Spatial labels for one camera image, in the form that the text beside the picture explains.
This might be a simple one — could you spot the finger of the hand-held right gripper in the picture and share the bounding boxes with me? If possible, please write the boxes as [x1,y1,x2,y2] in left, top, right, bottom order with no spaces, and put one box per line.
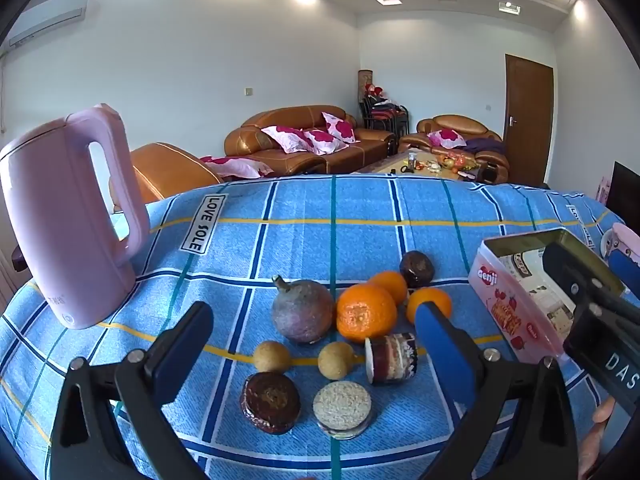
[606,248,640,297]
[542,241,627,312]

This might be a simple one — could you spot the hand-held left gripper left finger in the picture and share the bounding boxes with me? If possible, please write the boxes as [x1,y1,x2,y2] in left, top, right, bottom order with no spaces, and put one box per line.
[50,301,216,480]

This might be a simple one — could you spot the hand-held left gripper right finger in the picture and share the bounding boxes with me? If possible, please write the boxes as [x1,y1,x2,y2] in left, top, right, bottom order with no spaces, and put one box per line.
[414,301,583,480]

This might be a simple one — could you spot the small printed jar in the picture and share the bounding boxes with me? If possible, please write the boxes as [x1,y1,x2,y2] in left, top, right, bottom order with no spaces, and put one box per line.
[364,332,419,386]

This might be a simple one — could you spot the small orange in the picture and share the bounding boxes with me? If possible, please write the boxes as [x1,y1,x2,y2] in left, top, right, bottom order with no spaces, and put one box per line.
[368,270,408,306]
[406,287,453,326]

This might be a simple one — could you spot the pink rectangular tin box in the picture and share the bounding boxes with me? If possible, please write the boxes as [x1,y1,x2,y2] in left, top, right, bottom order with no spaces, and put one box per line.
[469,228,626,363]

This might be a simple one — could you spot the large orange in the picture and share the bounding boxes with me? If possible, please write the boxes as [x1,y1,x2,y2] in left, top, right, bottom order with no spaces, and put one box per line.
[336,283,398,343]

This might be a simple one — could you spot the dark purple passion fruit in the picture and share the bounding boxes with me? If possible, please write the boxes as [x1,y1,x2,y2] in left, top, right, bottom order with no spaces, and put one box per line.
[399,250,435,288]

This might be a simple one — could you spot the tan longan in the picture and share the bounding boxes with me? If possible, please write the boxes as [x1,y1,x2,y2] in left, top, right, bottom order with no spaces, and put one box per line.
[318,342,356,380]
[254,341,292,374]

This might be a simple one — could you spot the brown wrinkled passion fruit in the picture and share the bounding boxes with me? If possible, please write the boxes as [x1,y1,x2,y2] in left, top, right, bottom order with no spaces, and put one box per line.
[239,372,302,435]

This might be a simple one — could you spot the purple mangosteen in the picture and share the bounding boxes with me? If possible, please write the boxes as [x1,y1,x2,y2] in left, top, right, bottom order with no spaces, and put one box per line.
[271,275,335,345]

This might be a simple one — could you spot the person's right hand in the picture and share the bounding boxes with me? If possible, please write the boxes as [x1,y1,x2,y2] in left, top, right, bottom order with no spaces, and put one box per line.
[580,397,617,480]

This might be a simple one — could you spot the pink cartoon cup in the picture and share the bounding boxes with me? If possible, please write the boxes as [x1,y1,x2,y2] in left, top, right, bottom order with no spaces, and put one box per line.
[600,222,640,261]

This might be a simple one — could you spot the black television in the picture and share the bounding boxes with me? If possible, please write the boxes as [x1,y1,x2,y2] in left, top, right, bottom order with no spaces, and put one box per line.
[604,161,640,221]

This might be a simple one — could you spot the purple blanket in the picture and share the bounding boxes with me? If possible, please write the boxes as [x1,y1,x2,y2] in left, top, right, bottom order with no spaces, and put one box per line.
[462,137,505,153]

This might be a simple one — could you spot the brown wooden door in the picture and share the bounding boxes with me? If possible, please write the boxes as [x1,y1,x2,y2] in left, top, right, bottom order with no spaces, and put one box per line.
[504,53,556,187]

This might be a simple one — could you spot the heap of colourful snacks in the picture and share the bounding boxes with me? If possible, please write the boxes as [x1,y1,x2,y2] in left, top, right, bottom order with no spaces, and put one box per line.
[420,152,476,171]

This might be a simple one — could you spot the blue checked tablecloth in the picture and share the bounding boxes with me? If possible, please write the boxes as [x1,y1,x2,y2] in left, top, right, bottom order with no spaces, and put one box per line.
[0,172,640,480]

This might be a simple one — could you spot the pink electric kettle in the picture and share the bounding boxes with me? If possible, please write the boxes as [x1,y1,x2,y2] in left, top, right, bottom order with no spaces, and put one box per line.
[0,103,151,330]

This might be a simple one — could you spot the brown leather chaise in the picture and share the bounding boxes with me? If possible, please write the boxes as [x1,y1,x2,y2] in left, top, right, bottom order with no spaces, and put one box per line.
[109,142,226,213]

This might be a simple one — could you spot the pink floral cushion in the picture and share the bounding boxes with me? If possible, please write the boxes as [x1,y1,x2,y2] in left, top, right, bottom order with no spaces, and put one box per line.
[321,112,357,143]
[428,129,467,148]
[200,156,275,179]
[303,129,349,155]
[261,125,317,155]

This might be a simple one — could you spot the brown leather armchair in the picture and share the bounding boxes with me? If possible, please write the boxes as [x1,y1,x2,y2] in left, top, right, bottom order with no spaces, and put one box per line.
[398,115,511,183]

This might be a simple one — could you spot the wooden coffee table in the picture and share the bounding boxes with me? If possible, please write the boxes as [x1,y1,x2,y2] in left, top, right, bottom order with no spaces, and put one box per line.
[350,147,481,181]

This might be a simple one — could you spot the brown leather sofa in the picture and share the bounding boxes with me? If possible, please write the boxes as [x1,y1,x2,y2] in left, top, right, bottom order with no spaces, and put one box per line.
[224,105,396,177]

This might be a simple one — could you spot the stacked dark chairs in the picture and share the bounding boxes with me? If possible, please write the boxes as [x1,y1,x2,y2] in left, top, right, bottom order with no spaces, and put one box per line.
[359,95,411,137]

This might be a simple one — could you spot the tall patterned vase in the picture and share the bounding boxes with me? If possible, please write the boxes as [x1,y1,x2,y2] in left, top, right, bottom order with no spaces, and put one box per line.
[357,70,374,111]

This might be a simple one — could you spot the white air conditioner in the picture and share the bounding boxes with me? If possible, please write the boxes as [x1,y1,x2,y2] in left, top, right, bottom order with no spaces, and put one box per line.
[7,0,93,47]

